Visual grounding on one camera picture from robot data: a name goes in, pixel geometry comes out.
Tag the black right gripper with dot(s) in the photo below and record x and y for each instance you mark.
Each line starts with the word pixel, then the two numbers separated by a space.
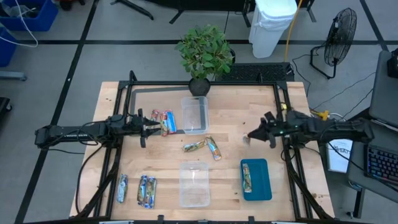
pixel 280 129

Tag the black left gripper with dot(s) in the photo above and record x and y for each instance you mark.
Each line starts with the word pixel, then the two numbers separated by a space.
pixel 135 126

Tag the red and blue granola bar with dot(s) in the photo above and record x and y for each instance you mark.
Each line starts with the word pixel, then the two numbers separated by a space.
pixel 171 122

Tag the teal plastic bin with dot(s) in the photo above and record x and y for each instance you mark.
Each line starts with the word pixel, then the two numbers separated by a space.
pixel 261 180

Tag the blue oatmeal raisin granola bar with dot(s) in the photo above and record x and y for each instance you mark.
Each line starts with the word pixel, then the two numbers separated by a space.
pixel 151 193
pixel 142 189
pixel 122 188

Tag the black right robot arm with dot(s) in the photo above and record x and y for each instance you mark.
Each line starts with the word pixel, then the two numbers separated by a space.
pixel 329 127

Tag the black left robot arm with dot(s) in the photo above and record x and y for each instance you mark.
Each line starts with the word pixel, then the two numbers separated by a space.
pixel 62 132

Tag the clear plastic bin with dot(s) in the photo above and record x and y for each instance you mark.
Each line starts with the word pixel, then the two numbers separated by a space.
pixel 194 185
pixel 194 115

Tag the black perforated floor mat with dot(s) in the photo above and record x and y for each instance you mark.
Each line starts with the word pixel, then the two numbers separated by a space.
pixel 258 72

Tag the black plant pot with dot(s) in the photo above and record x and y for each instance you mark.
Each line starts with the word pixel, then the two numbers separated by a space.
pixel 199 87

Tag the yellow plug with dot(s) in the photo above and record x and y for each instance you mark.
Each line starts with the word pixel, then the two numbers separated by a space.
pixel 323 115

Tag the white paper sign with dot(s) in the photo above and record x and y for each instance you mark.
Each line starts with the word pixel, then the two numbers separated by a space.
pixel 339 155

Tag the green leafy plant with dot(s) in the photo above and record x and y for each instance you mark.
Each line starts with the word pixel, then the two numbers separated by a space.
pixel 205 51

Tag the white trash bin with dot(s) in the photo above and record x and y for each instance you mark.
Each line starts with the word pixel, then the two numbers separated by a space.
pixel 270 28

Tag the dark grey desk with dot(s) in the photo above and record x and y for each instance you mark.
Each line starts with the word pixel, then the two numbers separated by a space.
pixel 360 177

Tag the black stand legs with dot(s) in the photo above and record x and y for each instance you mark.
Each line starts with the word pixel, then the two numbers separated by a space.
pixel 136 8

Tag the black keyboard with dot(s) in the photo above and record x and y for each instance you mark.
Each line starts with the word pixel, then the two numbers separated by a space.
pixel 381 163

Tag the black floor fan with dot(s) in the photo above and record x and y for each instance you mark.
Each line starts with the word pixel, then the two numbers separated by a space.
pixel 340 34

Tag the light grey desk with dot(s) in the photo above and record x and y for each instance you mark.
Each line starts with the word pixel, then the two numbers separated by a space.
pixel 384 93

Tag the grey cart platform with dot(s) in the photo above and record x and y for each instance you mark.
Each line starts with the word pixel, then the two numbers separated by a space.
pixel 12 76

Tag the blue storage bin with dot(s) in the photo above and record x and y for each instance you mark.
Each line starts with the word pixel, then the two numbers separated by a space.
pixel 7 46
pixel 37 18

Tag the black aluminium frame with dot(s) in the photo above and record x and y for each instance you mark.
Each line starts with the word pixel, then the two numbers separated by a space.
pixel 217 83

